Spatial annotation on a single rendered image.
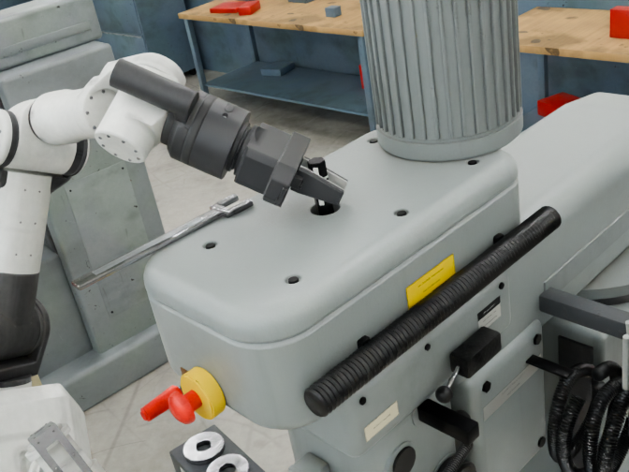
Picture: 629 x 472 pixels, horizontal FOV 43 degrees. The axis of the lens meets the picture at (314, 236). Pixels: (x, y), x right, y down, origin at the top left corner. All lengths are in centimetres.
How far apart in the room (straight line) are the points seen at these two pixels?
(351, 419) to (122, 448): 282
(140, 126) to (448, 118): 38
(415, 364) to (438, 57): 38
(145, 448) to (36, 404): 248
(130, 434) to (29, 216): 265
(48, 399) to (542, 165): 83
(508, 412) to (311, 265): 49
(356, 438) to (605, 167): 63
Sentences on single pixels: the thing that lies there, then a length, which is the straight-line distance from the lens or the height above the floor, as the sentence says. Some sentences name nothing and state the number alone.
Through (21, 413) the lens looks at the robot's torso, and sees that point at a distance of 121.
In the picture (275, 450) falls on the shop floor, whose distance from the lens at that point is 346.
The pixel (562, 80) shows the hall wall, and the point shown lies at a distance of 588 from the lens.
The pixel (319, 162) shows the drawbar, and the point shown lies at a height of 195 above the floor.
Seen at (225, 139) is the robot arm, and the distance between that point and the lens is 93.
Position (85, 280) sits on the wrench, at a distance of 94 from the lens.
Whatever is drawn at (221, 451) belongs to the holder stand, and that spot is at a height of 114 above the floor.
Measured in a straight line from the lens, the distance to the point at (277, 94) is 681.
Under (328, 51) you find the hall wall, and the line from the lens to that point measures 726.
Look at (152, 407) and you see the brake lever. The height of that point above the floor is 171.
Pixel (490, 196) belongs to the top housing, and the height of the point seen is 186.
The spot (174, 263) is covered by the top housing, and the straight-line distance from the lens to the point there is 94.
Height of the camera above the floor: 233
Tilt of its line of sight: 28 degrees down
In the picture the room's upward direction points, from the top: 11 degrees counter-clockwise
